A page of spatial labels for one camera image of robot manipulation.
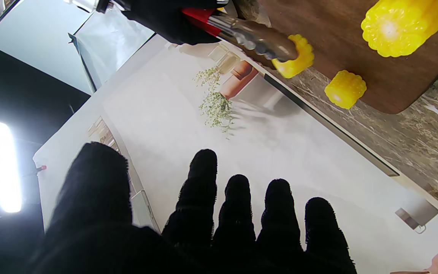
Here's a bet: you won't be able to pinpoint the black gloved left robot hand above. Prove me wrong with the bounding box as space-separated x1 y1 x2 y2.
29 142 358 274

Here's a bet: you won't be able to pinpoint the silver studio reflector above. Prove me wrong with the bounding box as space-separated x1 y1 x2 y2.
69 8 157 92

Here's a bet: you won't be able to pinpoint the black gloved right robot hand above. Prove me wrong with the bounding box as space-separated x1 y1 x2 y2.
120 0 229 45

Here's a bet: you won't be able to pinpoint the printed kitchen backdrop banner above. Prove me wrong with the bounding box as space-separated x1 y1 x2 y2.
33 34 438 274

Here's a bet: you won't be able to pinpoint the bright studio light panel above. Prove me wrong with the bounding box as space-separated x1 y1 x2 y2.
0 121 24 213

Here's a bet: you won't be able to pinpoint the metal tongs with red handles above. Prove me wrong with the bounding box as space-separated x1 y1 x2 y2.
181 7 299 63

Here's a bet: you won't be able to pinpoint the brown wooden cutting board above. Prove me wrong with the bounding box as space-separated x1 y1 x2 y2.
259 0 438 115

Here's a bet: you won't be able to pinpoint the yellow corn chunk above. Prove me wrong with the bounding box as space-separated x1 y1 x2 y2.
324 70 367 110
361 0 438 58
271 34 315 79

